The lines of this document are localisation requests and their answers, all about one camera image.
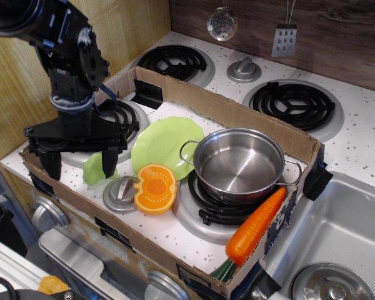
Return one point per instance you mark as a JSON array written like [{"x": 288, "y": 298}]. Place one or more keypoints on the grey stove knob front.
[{"x": 118, "y": 195}]

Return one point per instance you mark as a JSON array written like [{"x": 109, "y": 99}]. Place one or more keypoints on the grey stove knob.
[
  {"x": 244, "y": 71},
  {"x": 118, "y": 195}
]

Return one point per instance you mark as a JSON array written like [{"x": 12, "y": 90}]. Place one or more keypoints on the silver oven knob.
[
  {"x": 48, "y": 216},
  {"x": 160, "y": 286}
]

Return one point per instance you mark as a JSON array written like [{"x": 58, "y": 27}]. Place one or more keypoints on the silver oven knob left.
[{"x": 48, "y": 216}]

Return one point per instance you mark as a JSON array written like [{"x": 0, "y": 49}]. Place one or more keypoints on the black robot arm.
[{"x": 66, "y": 47}]

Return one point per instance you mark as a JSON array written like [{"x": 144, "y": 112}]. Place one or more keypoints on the front right black burner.
[{"x": 206, "y": 217}]

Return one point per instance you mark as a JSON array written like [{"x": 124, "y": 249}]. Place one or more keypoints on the back right black burner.
[{"x": 305, "y": 105}]

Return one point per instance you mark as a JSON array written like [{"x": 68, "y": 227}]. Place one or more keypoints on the hanging metal slotted spatula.
[{"x": 284, "y": 43}]

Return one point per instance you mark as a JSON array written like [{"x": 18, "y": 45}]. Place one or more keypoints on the orange toy carrot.
[{"x": 247, "y": 237}]

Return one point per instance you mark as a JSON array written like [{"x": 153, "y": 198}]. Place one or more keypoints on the silver oven door handle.
[{"x": 81, "y": 268}]

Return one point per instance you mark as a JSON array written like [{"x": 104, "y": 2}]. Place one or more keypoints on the stainless steel pan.
[{"x": 239, "y": 166}]

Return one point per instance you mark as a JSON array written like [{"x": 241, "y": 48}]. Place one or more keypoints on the front left black burner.
[{"x": 128, "y": 115}]

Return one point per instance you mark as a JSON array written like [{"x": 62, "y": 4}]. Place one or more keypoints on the silver sink drain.
[{"x": 329, "y": 281}]

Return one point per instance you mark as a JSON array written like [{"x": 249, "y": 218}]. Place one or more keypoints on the hanging metal skimmer ladle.
[{"x": 222, "y": 23}]

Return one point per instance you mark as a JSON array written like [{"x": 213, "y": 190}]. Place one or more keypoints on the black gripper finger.
[
  {"x": 109, "y": 161},
  {"x": 51, "y": 162}
]

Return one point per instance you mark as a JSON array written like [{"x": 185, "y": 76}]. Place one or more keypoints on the orange toy pumpkin slice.
[{"x": 156, "y": 189}]

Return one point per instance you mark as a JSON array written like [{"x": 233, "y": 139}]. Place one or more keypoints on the grey stove knob back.
[{"x": 244, "y": 71}]

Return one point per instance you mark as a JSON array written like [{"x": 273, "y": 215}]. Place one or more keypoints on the light green plastic plate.
[{"x": 167, "y": 142}]

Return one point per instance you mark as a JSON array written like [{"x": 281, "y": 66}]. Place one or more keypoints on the light green toy broccoli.
[{"x": 93, "y": 169}]

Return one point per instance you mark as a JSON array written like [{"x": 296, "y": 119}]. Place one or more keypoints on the brown cardboard fence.
[{"x": 140, "y": 242}]

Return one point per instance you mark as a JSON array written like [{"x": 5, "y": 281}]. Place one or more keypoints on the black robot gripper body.
[{"x": 84, "y": 132}]

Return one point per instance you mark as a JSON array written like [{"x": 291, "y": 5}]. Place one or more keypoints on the small orange yellow object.
[{"x": 51, "y": 285}]

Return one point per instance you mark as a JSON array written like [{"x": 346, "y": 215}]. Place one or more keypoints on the silver sink basin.
[{"x": 338, "y": 227}]

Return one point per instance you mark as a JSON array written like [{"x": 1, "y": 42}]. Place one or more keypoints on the silver oven knob right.
[{"x": 160, "y": 286}]

